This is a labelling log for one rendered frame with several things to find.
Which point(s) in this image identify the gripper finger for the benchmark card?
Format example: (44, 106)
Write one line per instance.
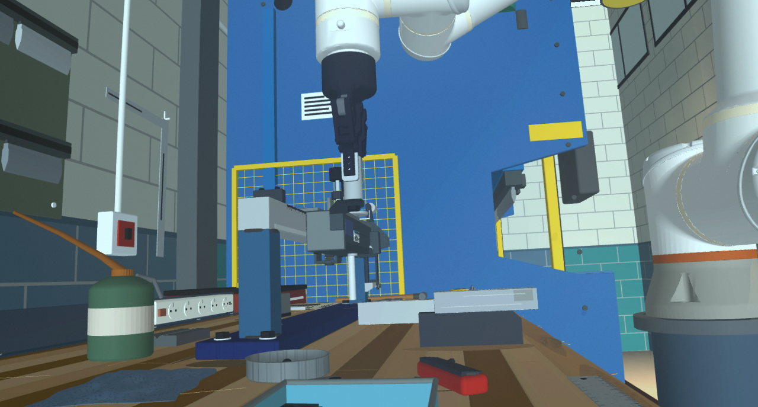
(362, 128)
(342, 128)

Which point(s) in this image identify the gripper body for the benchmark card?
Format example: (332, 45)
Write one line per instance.
(349, 75)

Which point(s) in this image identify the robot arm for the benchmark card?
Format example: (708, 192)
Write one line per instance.
(728, 188)

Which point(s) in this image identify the grey clamp lever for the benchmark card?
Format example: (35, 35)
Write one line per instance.
(352, 191)

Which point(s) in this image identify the grey finger carriage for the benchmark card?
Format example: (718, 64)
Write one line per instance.
(337, 235)

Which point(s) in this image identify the grey crossbar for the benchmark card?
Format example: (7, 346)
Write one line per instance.
(272, 217)

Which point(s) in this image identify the dark flip finger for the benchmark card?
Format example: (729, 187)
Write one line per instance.
(374, 273)

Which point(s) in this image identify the white stop rod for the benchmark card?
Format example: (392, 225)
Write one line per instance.
(353, 279)

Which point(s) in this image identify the light grey gauge block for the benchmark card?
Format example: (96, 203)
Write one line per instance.
(485, 300)

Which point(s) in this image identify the dark grey block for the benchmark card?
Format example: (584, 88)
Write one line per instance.
(471, 330)

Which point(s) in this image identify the white vent label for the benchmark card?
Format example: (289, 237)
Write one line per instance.
(316, 106)

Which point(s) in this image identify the yellow mesh guard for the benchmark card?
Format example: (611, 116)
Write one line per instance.
(308, 182)

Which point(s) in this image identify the blue press brake body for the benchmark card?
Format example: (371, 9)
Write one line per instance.
(450, 99)

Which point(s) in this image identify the grey steel column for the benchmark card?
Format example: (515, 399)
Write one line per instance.
(201, 128)

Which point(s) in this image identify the dark grey press tool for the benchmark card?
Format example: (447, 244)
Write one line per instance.
(506, 194)

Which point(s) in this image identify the light grey plate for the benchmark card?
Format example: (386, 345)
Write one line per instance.
(394, 313)

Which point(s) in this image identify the dark grey control box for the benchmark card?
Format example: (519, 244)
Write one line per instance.
(579, 167)

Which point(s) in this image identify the white conduit pipe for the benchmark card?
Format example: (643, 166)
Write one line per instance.
(122, 99)

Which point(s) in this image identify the white power strip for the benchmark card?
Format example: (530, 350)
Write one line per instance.
(195, 306)

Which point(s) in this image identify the red black tool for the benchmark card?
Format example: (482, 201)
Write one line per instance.
(453, 376)

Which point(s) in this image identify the blue tray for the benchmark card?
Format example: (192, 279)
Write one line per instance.
(355, 394)

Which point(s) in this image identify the green oil can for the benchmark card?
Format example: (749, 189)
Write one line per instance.
(118, 318)

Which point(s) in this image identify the window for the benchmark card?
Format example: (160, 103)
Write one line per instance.
(651, 22)

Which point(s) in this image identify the grey cloth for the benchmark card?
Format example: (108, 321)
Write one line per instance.
(112, 386)

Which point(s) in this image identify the steel ruler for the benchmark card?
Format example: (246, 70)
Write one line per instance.
(601, 393)

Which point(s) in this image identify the blue backgauge post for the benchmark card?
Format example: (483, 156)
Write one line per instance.
(260, 288)

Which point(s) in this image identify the dark blue base rail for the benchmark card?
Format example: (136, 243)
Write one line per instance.
(320, 327)

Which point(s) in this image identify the yellow post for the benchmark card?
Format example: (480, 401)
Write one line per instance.
(553, 217)

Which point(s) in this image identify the white red switch box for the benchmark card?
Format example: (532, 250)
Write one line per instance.
(117, 234)

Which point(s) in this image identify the dark green wall rack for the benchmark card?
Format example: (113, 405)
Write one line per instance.
(29, 111)

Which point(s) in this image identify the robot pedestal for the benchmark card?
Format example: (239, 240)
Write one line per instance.
(704, 365)

